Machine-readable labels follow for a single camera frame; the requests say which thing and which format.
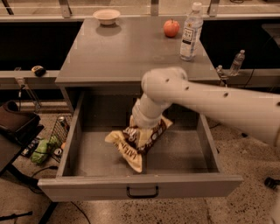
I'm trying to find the black caster wheel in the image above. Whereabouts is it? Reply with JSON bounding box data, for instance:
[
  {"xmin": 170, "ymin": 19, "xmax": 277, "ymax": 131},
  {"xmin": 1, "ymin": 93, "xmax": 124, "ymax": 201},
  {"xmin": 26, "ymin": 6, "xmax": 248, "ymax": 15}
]
[{"xmin": 264, "ymin": 177, "xmax": 280, "ymax": 189}]

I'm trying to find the black drawer handle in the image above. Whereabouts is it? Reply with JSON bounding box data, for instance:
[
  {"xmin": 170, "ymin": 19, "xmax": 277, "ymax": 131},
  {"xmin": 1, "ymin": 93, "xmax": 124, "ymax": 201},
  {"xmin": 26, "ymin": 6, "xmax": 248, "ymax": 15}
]
[{"xmin": 126, "ymin": 186, "xmax": 159, "ymax": 200}]

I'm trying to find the soda can in basket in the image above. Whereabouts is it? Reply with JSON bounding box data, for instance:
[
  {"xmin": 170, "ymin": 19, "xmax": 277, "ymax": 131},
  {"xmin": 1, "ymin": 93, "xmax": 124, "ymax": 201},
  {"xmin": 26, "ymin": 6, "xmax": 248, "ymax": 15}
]
[{"xmin": 58, "ymin": 115, "xmax": 70, "ymax": 131}]

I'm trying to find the grey cabinet counter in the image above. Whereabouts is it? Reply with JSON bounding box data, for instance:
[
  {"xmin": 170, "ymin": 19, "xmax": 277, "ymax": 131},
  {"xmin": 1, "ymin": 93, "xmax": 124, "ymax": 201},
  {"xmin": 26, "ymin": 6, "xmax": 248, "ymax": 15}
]
[{"xmin": 55, "ymin": 17, "xmax": 219, "ymax": 110}]

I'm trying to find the metal clamp on rail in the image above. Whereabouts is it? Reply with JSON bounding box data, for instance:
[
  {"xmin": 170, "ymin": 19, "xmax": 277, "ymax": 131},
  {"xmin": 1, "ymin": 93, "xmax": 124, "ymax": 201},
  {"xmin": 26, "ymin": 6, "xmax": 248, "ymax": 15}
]
[{"xmin": 216, "ymin": 65, "xmax": 228, "ymax": 87}]

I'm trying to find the small clear water bottle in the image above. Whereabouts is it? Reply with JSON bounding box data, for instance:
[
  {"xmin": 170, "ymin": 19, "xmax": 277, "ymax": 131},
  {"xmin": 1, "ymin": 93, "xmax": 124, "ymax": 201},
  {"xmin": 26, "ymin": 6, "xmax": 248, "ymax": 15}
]
[{"xmin": 229, "ymin": 50, "xmax": 245, "ymax": 76}]

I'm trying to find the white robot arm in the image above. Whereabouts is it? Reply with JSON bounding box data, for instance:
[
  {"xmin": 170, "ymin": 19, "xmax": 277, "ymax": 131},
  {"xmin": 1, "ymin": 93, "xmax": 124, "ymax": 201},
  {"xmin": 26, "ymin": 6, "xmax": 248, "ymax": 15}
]
[{"xmin": 132, "ymin": 67, "xmax": 280, "ymax": 146}]

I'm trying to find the black wire basket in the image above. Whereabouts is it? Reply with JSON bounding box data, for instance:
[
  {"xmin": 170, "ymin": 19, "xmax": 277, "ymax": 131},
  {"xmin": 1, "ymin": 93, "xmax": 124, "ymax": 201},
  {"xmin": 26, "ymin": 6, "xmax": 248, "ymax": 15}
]
[{"xmin": 49, "ymin": 115, "xmax": 72, "ymax": 162}]

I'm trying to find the brown chip bag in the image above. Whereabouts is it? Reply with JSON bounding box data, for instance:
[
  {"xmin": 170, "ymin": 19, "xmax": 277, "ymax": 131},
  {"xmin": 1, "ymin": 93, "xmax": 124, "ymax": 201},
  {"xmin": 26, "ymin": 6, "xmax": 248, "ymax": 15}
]
[{"xmin": 104, "ymin": 98, "xmax": 174, "ymax": 174}]

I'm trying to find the white bowl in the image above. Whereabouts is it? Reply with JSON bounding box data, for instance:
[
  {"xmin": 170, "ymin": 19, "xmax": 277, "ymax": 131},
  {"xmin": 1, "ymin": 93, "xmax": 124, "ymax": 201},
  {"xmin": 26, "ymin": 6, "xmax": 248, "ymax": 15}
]
[{"xmin": 93, "ymin": 9, "xmax": 121, "ymax": 25}]

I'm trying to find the large clear water bottle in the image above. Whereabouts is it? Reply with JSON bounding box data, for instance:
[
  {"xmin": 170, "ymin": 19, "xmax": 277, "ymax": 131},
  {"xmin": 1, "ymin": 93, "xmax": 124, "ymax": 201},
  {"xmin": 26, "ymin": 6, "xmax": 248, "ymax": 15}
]
[{"xmin": 179, "ymin": 2, "xmax": 203, "ymax": 61}]

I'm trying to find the green snack bag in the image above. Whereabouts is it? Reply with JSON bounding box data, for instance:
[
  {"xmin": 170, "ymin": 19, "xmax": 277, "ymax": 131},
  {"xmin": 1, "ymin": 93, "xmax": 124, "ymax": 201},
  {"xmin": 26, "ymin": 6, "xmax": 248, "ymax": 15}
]
[{"xmin": 31, "ymin": 137, "xmax": 59, "ymax": 165}]

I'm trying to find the open grey top drawer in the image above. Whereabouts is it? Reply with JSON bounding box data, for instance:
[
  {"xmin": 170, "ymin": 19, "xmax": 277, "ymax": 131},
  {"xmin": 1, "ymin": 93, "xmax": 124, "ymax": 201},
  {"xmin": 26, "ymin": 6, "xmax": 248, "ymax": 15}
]
[{"xmin": 38, "ymin": 92, "xmax": 242, "ymax": 202}]

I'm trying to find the red apple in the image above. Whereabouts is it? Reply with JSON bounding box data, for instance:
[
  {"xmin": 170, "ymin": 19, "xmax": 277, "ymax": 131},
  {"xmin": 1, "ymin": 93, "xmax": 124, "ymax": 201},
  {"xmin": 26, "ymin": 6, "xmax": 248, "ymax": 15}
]
[{"xmin": 164, "ymin": 19, "xmax": 180, "ymax": 38}]

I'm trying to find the black tape measure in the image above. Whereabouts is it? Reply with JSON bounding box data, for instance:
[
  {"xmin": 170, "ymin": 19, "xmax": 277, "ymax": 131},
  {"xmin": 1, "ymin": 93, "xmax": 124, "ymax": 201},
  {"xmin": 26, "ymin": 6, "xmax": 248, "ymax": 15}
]
[{"xmin": 31, "ymin": 66, "xmax": 46, "ymax": 77}]

